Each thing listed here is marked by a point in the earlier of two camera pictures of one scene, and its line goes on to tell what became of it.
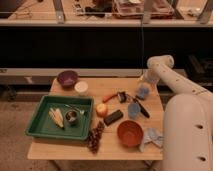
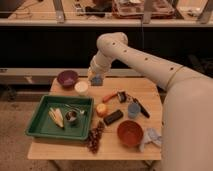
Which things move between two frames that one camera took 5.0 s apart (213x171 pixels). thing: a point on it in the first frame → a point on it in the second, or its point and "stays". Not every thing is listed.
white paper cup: [81, 88] stays
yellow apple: [102, 110] stays
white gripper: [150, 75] → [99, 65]
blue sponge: [142, 92] → [97, 81]
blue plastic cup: [134, 110] stays
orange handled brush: [122, 96] stays
